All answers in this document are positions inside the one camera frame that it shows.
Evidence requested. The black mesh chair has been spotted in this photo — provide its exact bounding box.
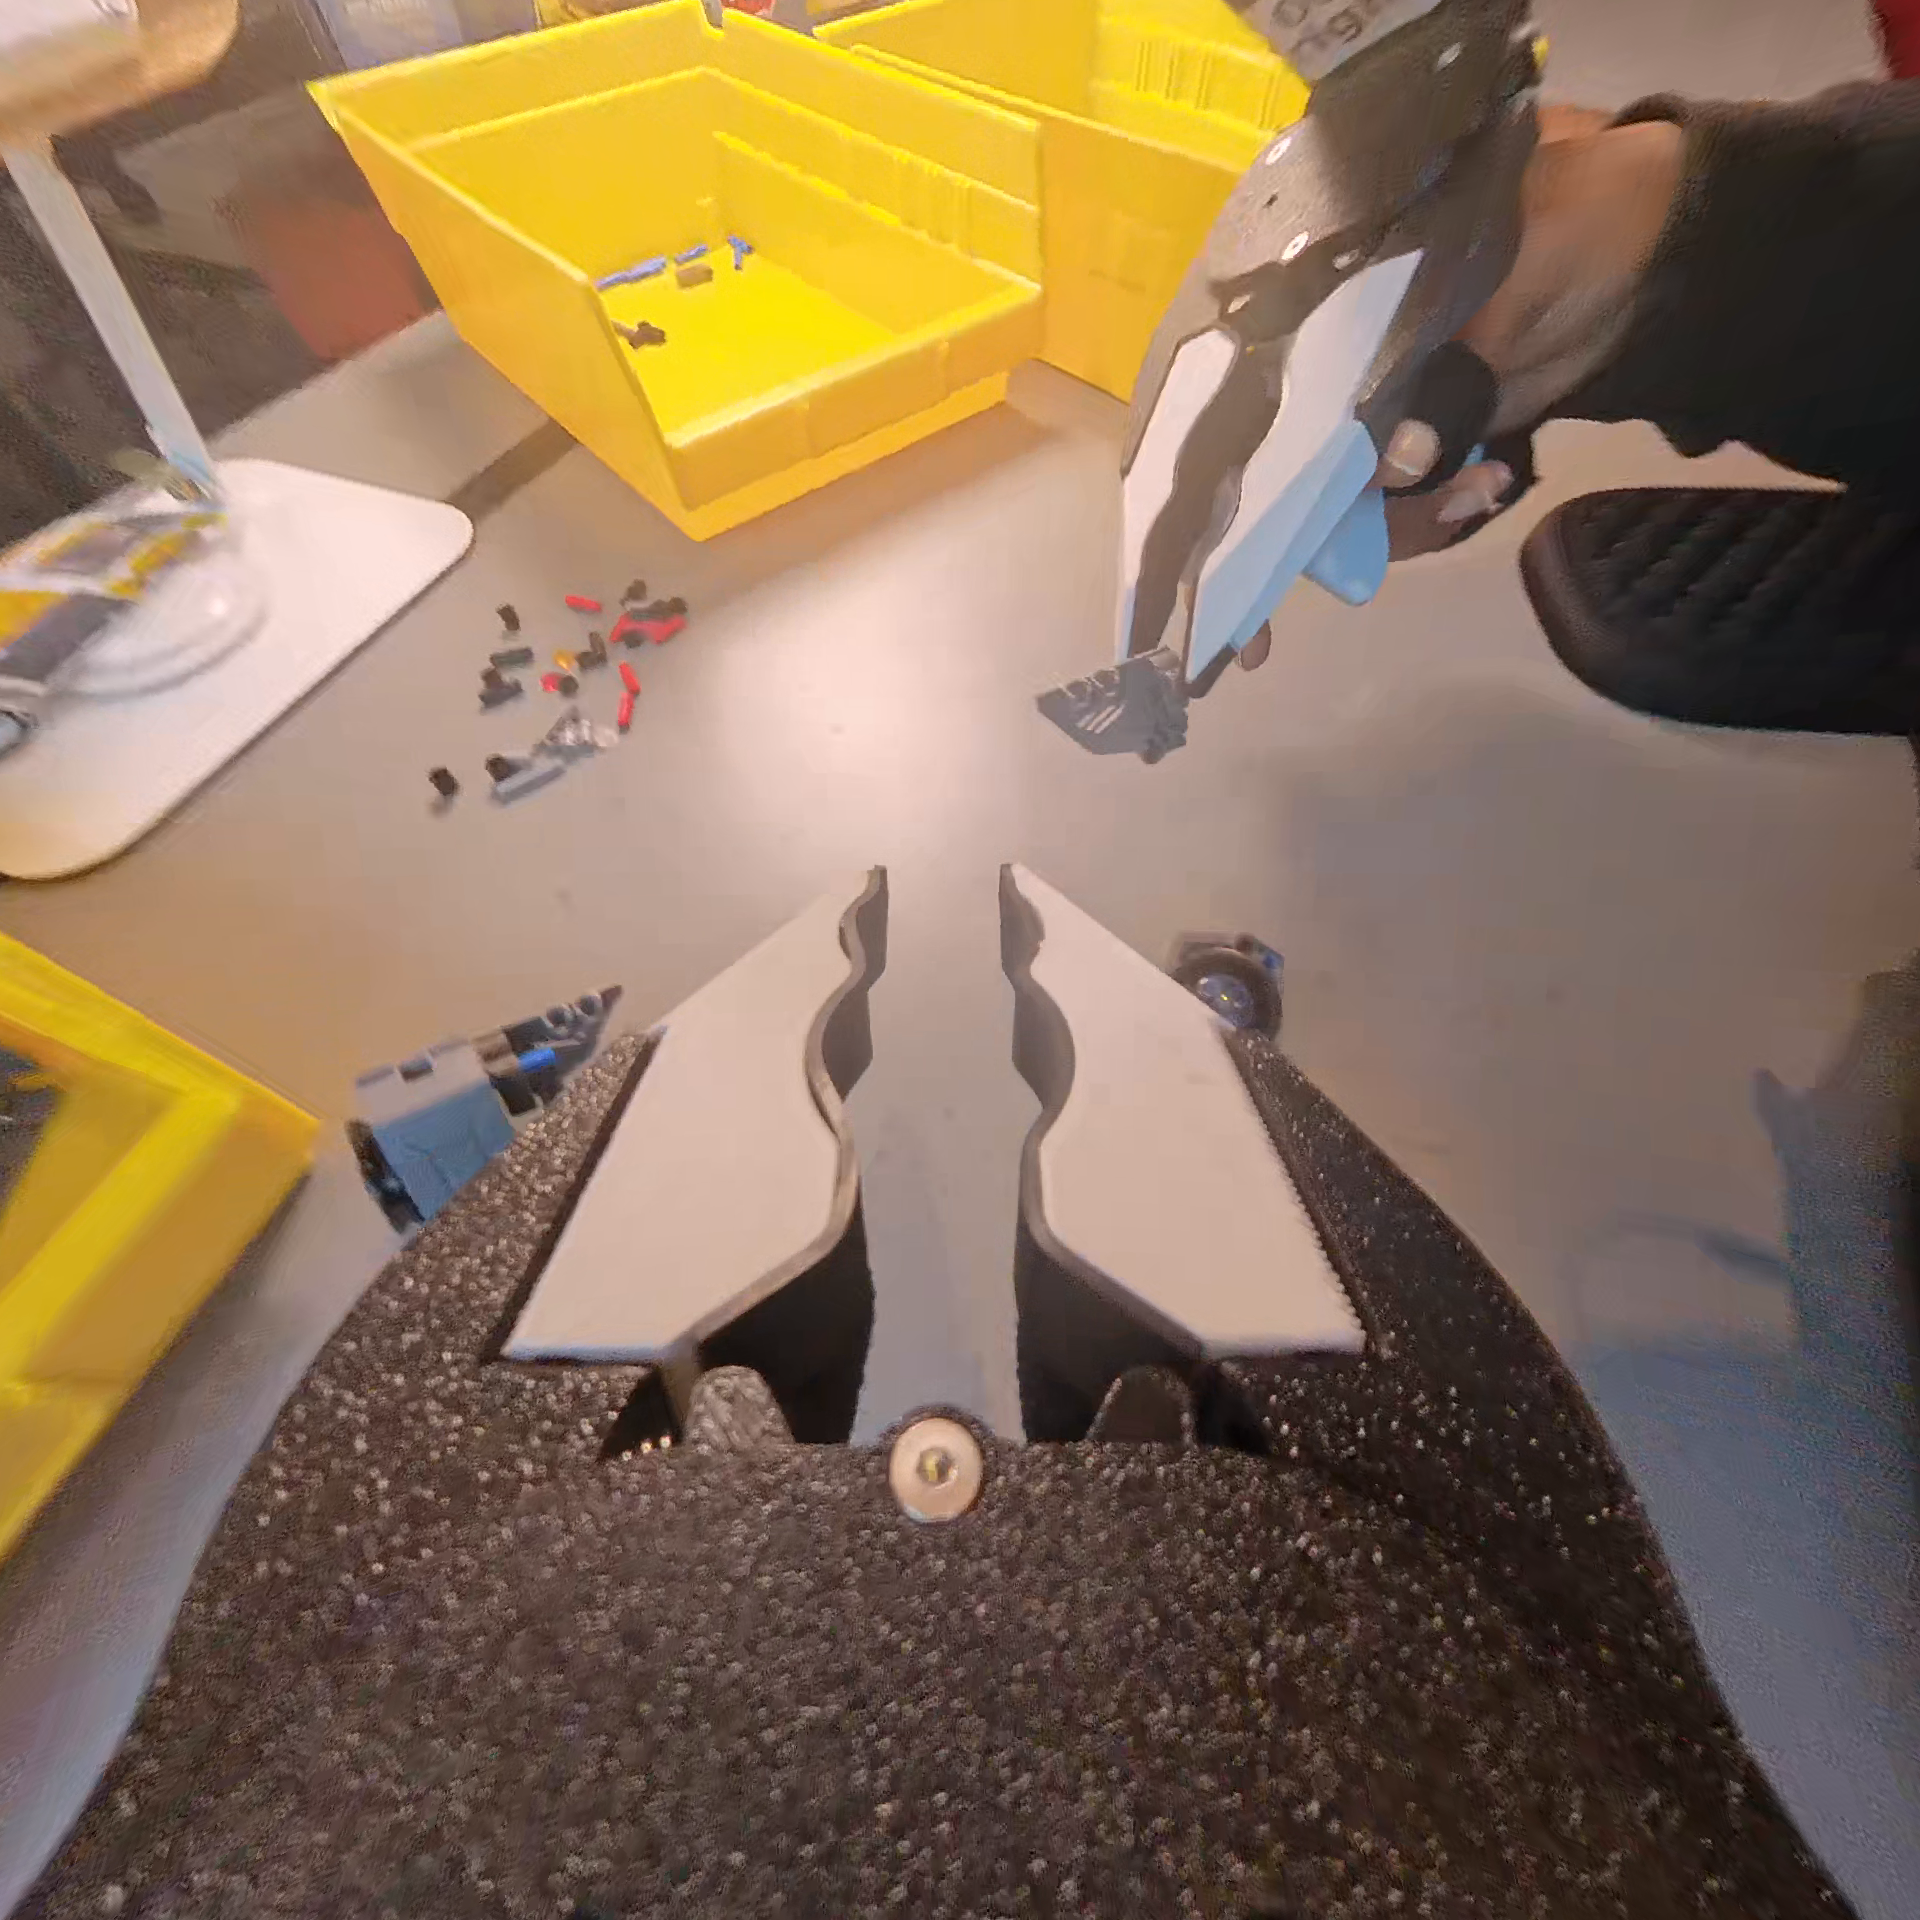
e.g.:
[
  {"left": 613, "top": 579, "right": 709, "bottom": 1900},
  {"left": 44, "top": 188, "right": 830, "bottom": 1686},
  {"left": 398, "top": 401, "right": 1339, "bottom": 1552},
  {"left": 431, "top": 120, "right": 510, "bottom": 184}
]
[{"left": 1516, "top": 486, "right": 1920, "bottom": 742}]

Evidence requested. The white booklet stand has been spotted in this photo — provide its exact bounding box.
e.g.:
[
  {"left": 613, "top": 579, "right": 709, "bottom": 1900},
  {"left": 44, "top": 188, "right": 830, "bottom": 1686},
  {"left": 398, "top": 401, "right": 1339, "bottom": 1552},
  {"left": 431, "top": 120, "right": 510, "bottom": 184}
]
[{"left": 0, "top": 0, "right": 478, "bottom": 886}]

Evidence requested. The person's right hand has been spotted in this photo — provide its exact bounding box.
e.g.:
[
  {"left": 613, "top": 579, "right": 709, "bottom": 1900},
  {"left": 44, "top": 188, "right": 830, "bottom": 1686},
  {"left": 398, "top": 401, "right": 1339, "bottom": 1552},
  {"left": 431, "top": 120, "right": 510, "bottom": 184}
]
[{"left": 1376, "top": 120, "right": 1689, "bottom": 567}]

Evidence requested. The person's right forearm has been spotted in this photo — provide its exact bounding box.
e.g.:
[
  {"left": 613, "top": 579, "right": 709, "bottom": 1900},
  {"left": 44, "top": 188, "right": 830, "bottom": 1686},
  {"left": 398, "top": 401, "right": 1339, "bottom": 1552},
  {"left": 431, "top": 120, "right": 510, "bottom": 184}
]
[{"left": 1559, "top": 79, "right": 1920, "bottom": 492}]

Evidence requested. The yellow printed leaflet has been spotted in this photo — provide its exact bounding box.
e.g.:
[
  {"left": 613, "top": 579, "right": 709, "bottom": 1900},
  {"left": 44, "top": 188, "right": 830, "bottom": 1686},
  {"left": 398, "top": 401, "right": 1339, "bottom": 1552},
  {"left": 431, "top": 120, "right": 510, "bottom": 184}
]
[{"left": 0, "top": 498, "right": 230, "bottom": 724}]

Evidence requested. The grey brick wheel assembly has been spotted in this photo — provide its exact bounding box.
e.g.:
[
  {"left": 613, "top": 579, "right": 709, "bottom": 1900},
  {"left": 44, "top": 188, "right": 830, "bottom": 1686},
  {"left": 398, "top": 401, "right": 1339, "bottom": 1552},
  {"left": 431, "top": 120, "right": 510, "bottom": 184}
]
[{"left": 1164, "top": 930, "right": 1289, "bottom": 1043}]

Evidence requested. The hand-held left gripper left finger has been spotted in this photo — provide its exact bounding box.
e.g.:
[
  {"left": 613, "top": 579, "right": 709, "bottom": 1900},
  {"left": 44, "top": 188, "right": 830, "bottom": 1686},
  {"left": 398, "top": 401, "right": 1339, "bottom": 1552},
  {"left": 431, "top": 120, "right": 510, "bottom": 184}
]
[{"left": 502, "top": 867, "right": 888, "bottom": 1412}]

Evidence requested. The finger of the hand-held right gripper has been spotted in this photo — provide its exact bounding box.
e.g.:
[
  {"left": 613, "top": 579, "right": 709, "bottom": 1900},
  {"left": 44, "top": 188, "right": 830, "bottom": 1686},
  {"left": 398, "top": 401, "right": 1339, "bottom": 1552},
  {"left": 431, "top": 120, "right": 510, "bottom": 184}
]
[
  {"left": 1181, "top": 247, "right": 1427, "bottom": 700},
  {"left": 1120, "top": 321, "right": 1286, "bottom": 682}
]

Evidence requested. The pile of small brick parts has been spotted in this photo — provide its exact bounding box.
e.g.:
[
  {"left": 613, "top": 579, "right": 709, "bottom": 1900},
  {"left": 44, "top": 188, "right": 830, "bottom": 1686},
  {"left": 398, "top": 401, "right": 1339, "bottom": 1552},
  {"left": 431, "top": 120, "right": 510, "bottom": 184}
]
[{"left": 422, "top": 575, "right": 695, "bottom": 807}]

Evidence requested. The yellow plastic bin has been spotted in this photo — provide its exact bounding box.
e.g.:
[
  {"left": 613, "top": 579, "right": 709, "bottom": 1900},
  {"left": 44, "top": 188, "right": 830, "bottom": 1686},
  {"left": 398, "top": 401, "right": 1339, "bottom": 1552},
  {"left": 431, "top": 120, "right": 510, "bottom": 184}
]
[
  {"left": 813, "top": 0, "right": 1325, "bottom": 408},
  {"left": 0, "top": 930, "right": 324, "bottom": 1567},
  {"left": 304, "top": 0, "right": 1048, "bottom": 544}
]

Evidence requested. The grey desk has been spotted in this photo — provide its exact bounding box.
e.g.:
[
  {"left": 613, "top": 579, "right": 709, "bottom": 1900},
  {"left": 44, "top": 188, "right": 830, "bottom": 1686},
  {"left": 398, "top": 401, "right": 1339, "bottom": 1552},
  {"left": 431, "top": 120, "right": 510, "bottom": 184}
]
[{"left": 0, "top": 300, "right": 1920, "bottom": 1920}]

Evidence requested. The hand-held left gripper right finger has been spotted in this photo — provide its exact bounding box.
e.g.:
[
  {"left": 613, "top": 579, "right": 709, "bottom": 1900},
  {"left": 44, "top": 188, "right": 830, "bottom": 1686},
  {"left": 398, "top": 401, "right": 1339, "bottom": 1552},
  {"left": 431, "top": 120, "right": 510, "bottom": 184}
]
[{"left": 998, "top": 862, "right": 1369, "bottom": 1412}]

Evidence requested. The white round disc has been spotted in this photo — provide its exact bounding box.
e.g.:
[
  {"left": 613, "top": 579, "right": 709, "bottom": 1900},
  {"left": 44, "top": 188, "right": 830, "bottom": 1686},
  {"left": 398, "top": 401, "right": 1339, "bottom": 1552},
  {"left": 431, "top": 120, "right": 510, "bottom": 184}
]
[{"left": 59, "top": 567, "right": 273, "bottom": 703}]

